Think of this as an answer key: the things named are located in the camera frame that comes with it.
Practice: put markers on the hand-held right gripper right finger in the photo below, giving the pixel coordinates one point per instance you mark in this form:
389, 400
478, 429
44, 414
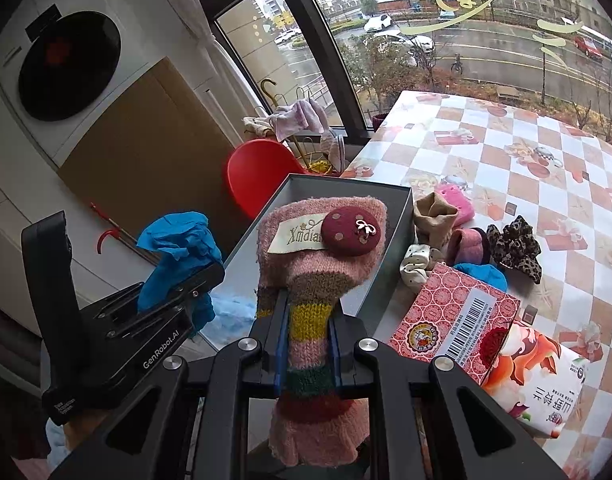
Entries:
336, 360

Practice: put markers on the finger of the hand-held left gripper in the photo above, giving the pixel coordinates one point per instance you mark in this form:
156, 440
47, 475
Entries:
116, 310
201, 285

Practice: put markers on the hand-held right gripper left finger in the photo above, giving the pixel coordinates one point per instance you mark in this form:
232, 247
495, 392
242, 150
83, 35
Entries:
280, 360

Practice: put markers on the blue sock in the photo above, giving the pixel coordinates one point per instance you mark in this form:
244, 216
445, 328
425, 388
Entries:
176, 240

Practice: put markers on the pink striped knitted hat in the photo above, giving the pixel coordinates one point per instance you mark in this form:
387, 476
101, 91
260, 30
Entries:
306, 285

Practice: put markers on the grey storage box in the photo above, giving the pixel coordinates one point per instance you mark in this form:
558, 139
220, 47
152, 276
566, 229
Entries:
391, 250

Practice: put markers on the tan sock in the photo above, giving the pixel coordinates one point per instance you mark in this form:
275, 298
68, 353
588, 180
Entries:
433, 215

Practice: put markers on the pink soft cloth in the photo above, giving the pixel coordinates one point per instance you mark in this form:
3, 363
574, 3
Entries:
458, 202

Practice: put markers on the red hook stick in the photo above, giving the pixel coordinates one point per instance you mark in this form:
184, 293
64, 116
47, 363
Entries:
106, 234

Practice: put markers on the red patterned carton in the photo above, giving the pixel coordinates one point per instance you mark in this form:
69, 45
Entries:
446, 310

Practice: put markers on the white polka-dot scrunchie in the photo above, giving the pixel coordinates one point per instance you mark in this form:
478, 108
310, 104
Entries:
418, 265

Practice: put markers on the red plastic chair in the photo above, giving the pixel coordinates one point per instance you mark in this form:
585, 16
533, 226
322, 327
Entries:
256, 170

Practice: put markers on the brown cardboard sheet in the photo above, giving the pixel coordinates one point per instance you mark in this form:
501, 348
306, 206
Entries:
136, 150

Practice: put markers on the yellow cloth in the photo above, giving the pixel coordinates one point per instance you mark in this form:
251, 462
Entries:
318, 165

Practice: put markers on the blue cloth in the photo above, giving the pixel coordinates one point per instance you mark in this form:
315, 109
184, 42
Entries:
481, 274

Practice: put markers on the cream patterned cloth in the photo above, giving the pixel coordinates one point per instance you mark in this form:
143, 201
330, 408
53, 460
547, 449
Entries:
256, 125

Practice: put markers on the white floral tissue packet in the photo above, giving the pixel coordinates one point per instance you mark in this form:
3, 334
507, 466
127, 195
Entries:
536, 380

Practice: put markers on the leopard print scrunchie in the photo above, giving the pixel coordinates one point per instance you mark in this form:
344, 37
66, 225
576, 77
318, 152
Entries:
516, 245

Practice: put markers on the white washing machine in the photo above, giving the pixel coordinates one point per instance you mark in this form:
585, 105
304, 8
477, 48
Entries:
136, 35

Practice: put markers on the checkered tablecloth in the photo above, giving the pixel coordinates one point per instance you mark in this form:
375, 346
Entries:
536, 185

